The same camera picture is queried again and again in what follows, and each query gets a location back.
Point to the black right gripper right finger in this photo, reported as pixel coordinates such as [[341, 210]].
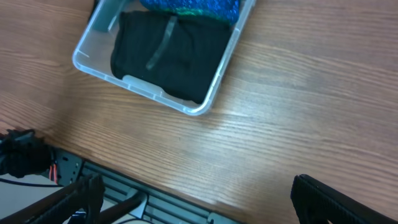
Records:
[[316, 203]]

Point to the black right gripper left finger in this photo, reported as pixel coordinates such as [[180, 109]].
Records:
[[86, 193]]

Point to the black cloth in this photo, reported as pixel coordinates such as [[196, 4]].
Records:
[[180, 54]]

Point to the blue sparkly garment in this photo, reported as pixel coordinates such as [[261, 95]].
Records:
[[222, 10]]

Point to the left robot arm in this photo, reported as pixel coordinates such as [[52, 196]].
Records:
[[23, 153]]

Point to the clear plastic storage bin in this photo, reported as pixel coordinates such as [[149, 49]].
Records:
[[93, 54]]

